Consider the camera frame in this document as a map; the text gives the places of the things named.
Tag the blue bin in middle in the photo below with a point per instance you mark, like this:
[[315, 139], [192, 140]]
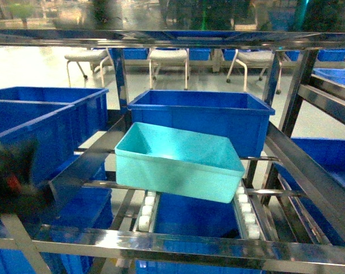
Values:
[[239, 116]]

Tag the blue bin lower shelf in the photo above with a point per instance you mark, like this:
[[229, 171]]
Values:
[[180, 215]]

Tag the light teal plastic bin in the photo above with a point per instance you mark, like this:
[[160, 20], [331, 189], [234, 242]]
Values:
[[180, 162]]

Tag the blue bin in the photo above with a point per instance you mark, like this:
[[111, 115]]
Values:
[[60, 119], [239, 116], [335, 75], [90, 208], [319, 186]]

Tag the dark robot arm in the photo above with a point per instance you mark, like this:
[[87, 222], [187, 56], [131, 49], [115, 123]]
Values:
[[18, 195]]

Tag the blue bin lower right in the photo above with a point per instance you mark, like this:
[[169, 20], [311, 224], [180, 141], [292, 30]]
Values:
[[319, 186]]

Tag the blue bin lower left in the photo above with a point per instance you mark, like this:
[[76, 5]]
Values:
[[90, 208]]

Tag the blue bin on left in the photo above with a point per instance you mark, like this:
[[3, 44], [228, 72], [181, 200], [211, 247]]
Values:
[[60, 119]]

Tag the white stool left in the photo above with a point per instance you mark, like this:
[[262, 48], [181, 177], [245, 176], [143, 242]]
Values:
[[87, 55]]

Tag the white stool right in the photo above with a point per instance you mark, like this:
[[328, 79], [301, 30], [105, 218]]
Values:
[[244, 58]]

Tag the white stool middle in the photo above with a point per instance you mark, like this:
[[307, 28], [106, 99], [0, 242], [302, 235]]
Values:
[[158, 57]]

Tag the white stool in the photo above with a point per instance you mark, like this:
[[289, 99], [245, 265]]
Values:
[[87, 55], [244, 58], [158, 57]]

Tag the blue bin far right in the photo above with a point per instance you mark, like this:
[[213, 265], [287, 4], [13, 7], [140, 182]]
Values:
[[335, 75]]

